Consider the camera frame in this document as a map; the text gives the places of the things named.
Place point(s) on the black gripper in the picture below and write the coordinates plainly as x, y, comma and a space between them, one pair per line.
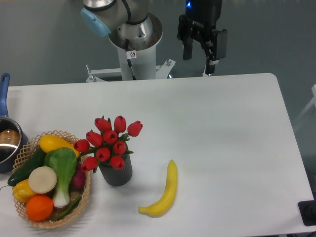
199, 23

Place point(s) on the red tulip bouquet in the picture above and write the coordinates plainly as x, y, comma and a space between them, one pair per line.
108, 145

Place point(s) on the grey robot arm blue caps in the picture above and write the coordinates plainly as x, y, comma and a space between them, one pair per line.
135, 32

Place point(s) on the dark grey ribbed vase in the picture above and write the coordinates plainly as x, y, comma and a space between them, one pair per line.
117, 171

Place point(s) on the yellow banana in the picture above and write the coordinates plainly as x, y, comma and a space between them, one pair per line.
167, 199

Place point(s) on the green bok choy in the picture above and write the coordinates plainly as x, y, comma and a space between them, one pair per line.
63, 161

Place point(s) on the yellow squash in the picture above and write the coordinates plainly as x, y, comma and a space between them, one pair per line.
49, 143

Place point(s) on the purple red onion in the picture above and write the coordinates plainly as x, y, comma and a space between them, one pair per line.
78, 180

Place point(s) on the black device at table edge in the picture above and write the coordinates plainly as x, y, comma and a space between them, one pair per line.
308, 212

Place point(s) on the dark green cucumber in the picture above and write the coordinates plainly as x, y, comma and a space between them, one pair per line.
23, 172

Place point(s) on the green chili pepper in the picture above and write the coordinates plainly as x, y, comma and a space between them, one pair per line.
68, 210

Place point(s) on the woven wicker basket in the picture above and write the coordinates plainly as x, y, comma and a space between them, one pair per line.
24, 154

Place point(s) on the beige round bun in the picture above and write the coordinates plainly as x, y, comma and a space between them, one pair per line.
42, 180

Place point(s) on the orange fruit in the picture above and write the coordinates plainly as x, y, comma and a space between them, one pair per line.
39, 207

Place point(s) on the yellow bell pepper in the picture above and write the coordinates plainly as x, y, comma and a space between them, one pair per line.
22, 191

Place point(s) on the white frame at right edge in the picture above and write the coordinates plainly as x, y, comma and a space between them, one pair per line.
298, 121

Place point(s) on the blue handled saucepan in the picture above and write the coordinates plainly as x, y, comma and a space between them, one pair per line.
12, 138

